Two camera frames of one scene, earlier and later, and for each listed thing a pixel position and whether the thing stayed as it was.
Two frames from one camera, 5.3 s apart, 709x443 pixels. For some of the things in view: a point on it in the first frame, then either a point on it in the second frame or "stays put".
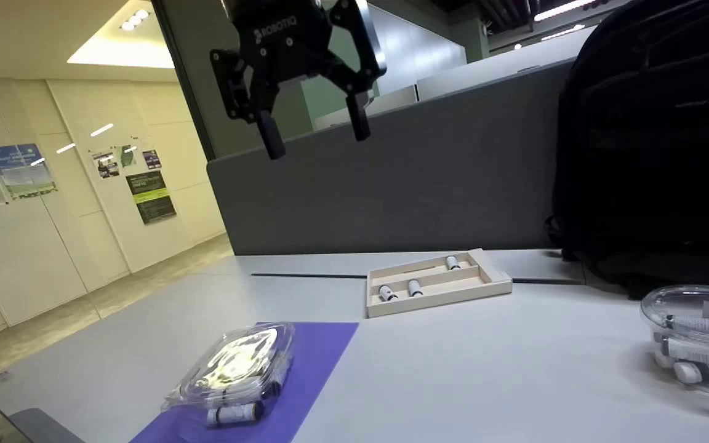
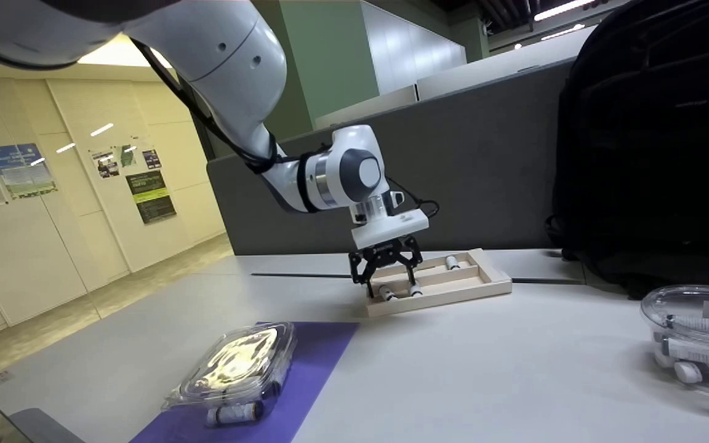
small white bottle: [388, 294] stays put
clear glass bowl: [700, 331] stays put
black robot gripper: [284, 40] to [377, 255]
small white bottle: [453, 264] stays put
